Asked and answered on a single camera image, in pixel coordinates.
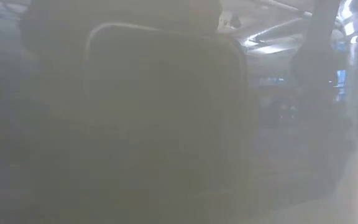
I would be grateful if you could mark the clear plastic bag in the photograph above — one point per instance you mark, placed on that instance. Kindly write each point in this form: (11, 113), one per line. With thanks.
(166, 124)

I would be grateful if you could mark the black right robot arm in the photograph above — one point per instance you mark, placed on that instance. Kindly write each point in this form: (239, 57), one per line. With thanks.
(325, 18)

